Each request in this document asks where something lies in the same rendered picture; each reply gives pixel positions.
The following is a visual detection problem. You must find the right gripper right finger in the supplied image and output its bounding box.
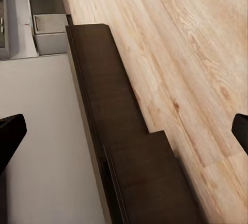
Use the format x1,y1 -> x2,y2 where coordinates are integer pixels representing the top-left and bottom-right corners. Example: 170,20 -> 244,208
231,113 -> 248,155

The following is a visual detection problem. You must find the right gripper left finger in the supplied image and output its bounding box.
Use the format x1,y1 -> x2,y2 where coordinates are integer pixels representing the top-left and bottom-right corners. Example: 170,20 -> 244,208
0,114 -> 27,176

